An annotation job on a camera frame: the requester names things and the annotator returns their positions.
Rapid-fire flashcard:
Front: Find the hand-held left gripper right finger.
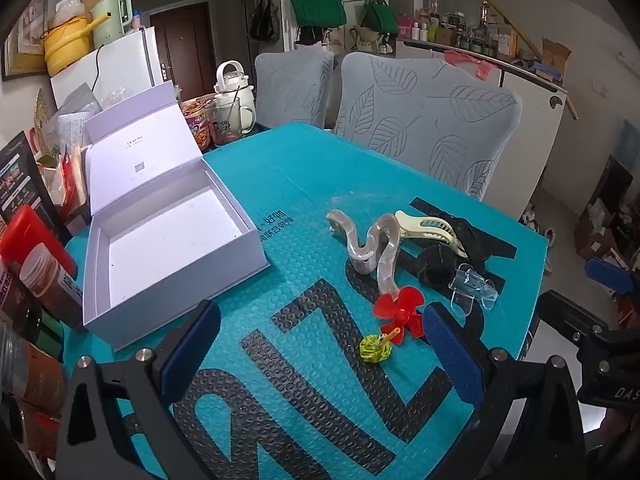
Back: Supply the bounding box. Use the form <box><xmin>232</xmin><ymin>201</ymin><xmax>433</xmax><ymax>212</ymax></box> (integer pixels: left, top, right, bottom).
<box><xmin>421</xmin><ymin>302</ymin><xmax>586</xmax><ymax>480</ymax></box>

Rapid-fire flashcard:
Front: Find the long wooden stick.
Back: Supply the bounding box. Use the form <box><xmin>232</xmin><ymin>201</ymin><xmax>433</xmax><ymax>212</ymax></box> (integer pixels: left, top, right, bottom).
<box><xmin>475</xmin><ymin>0</ymin><xmax>578</xmax><ymax>121</ymax></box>

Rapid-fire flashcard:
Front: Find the instant noodle cup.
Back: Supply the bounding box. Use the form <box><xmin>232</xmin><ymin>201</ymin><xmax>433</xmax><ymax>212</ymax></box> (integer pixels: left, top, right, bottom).
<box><xmin>180</xmin><ymin>95</ymin><xmax>216</xmax><ymax>151</ymax></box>

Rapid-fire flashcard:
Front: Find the white fridge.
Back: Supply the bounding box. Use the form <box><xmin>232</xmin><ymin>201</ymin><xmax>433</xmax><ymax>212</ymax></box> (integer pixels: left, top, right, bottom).
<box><xmin>49</xmin><ymin>25</ymin><xmax>166</xmax><ymax>111</ymax></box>

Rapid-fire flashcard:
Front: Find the yellow-green hair clip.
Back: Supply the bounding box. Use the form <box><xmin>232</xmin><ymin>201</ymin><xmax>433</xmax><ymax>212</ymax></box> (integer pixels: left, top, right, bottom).
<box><xmin>359</xmin><ymin>327</ymin><xmax>402</xmax><ymax>363</ymax></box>

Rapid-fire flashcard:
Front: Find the red snack packet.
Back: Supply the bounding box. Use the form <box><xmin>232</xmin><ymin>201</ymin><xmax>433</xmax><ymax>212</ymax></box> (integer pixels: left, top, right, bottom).
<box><xmin>50</xmin><ymin>145</ymin><xmax>91</xmax><ymax>211</ymax></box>

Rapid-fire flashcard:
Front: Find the pale green kettle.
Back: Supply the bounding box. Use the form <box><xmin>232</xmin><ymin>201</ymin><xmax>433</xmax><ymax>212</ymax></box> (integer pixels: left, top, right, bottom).
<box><xmin>90</xmin><ymin>0</ymin><xmax>133</xmax><ymax>50</ymax></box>

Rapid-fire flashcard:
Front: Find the brown door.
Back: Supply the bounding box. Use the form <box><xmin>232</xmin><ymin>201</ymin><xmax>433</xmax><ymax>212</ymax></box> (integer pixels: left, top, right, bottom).
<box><xmin>150</xmin><ymin>1</ymin><xmax>211</xmax><ymax>98</ymax></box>

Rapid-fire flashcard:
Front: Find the open cardboard box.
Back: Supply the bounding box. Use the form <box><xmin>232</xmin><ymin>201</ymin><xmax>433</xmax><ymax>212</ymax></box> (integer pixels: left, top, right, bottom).
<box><xmin>540</xmin><ymin>39</ymin><xmax>572</xmax><ymax>81</ymax></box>

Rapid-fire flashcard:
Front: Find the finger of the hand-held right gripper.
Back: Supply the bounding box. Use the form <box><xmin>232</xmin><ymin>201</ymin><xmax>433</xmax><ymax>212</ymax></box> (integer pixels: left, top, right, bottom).
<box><xmin>537</xmin><ymin>290</ymin><xmax>610</xmax><ymax>347</ymax></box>
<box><xmin>585</xmin><ymin>257</ymin><xmax>640</xmax><ymax>301</ymax></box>

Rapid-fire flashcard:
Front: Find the white cabinet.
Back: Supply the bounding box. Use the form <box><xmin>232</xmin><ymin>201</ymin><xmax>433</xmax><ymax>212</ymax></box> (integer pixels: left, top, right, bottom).
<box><xmin>395</xmin><ymin>37</ymin><xmax>568</xmax><ymax>221</ymax></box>

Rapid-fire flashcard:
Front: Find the grey leaf-pattern chair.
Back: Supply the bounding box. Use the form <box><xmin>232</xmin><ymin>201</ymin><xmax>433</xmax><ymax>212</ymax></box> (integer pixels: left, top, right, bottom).
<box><xmin>334</xmin><ymin>52</ymin><xmax>523</xmax><ymax>203</ymax></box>
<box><xmin>254</xmin><ymin>51</ymin><xmax>335</xmax><ymax>131</ymax></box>

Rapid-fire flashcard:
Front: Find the row of bottles and jars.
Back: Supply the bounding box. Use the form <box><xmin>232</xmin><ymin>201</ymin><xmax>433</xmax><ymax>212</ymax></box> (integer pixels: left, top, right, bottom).
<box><xmin>397</xmin><ymin>7</ymin><xmax>518</xmax><ymax>61</ymax></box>

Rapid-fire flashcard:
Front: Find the cream claw hair clip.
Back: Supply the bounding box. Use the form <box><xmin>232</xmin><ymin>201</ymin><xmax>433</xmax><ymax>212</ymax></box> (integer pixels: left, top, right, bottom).
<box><xmin>395</xmin><ymin>210</ymin><xmax>467</xmax><ymax>255</ymax></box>

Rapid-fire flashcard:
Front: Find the black power cable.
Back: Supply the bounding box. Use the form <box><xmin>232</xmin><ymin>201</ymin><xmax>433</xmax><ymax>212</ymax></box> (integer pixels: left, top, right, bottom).
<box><xmin>92</xmin><ymin>44</ymin><xmax>106</xmax><ymax>92</ymax></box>

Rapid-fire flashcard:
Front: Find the green tote bag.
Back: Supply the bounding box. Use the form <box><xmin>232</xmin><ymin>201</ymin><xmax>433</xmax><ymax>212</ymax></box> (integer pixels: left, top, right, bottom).
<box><xmin>289</xmin><ymin>0</ymin><xmax>347</xmax><ymax>28</ymax></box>
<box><xmin>361</xmin><ymin>0</ymin><xmax>400</xmax><ymax>35</ymax></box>

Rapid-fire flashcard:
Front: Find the clear hair clip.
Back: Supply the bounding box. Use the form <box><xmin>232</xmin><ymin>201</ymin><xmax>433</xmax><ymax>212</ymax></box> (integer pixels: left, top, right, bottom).
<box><xmin>447</xmin><ymin>262</ymin><xmax>499</xmax><ymax>317</ymax></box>

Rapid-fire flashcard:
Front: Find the white handled teapot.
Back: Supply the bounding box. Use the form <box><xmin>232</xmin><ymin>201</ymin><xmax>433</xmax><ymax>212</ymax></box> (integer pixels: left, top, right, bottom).
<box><xmin>214</xmin><ymin>60</ymin><xmax>257</xmax><ymax>133</ymax></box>

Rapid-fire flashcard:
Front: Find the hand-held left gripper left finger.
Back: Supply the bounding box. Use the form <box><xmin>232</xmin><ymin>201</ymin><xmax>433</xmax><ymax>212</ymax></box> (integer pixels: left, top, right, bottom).
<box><xmin>55</xmin><ymin>300</ymin><xmax>223</xmax><ymax>480</ymax></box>

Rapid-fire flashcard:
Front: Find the white gift box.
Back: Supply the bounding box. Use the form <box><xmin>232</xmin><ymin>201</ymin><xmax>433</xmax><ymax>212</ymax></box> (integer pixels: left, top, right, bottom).
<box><xmin>81</xmin><ymin>81</ymin><xmax>272</xmax><ymax>352</ymax></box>

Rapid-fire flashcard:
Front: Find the yellow pot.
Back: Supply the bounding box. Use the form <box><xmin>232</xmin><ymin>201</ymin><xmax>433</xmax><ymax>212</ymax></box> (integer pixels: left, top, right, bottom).
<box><xmin>42</xmin><ymin>12</ymin><xmax>111</xmax><ymax>77</ymax></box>

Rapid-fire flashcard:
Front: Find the woven round fan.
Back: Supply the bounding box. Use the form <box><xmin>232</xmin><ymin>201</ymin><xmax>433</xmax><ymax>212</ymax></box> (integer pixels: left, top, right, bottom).
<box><xmin>32</xmin><ymin>87</ymin><xmax>53</xmax><ymax>146</ymax></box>

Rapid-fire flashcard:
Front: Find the red flower hair clip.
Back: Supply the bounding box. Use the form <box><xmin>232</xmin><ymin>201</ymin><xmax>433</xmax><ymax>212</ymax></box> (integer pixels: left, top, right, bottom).
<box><xmin>373</xmin><ymin>286</ymin><xmax>426</xmax><ymax>346</ymax></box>

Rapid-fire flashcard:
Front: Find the gold framed picture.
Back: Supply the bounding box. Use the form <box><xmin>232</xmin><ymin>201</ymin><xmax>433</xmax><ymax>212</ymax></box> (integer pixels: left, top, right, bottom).
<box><xmin>0</xmin><ymin>0</ymin><xmax>51</xmax><ymax>82</ymax></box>

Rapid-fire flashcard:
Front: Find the pink plastic bag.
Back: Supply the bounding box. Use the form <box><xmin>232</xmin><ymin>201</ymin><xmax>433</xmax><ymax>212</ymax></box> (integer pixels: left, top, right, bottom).
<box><xmin>442</xmin><ymin>50</ymin><xmax>496</xmax><ymax>81</ymax></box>

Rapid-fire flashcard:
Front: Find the pile of cardboard boxes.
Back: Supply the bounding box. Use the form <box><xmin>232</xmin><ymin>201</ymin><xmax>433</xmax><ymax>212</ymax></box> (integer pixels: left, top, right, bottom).
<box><xmin>575</xmin><ymin>155</ymin><xmax>640</xmax><ymax>261</ymax></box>

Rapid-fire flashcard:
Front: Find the black printed pouch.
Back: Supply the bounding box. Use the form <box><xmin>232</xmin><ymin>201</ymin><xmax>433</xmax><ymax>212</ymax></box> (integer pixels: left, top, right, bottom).
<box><xmin>0</xmin><ymin>131</ymin><xmax>61</xmax><ymax>241</ymax></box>

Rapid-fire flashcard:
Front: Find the black handbag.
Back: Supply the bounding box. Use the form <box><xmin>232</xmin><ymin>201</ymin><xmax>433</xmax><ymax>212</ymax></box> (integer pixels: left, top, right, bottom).
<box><xmin>249</xmin><ymin>0</ymin><xmax>281</xmax><ymax>43</ymax></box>

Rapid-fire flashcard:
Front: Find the glass mug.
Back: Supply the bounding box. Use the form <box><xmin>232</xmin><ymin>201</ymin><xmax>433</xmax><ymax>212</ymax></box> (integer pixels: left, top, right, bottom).
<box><xmin>204</xmin><ymin>94</ymin><xmax>256</xmax><ymax>147</ymax></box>

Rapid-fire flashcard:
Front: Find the pearl wavy hair clip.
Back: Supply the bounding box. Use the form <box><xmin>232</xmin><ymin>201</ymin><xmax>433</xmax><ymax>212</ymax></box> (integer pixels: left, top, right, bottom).
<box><xmin>325</xmin><ymin>209</ymin><xmax>401</xmax><ymax>306</ymax></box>

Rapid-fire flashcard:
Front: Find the brown spice jar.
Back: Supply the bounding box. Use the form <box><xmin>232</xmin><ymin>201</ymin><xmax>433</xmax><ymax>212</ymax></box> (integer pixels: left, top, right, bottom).
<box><xmin>20</xmin><ymin>242</ymin><xmax>83</xmax><ymax>326</ymax></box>

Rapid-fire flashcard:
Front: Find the teal bubble mat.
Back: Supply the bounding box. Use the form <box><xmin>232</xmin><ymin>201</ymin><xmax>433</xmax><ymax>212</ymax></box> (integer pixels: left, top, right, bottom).
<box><xmin>62</xmin><ymin>122</ymin><xmax>548</xmax><ymax>480</ymax></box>

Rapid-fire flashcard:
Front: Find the red canister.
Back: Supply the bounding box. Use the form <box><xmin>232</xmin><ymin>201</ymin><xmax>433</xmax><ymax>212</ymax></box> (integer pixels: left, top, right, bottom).
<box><xmin>0</xmin><ymin>205</ymin><xmax>78</xmax><ymax>286</ymax></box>

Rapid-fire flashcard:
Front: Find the black claw hair clip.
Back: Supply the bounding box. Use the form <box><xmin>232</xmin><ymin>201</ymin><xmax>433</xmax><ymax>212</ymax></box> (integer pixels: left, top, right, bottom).
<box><xmin>440</xmin><ymin>216</ymin><xmax>496</xmax><ymax>273</ymax></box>

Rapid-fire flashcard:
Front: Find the grey plastic bag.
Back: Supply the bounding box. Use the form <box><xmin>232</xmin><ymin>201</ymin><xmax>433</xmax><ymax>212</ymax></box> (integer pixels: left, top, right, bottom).
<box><xmin>55</xmin><ymin>82</ymin><xmax>103</xmax><ymax>126</ymax></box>

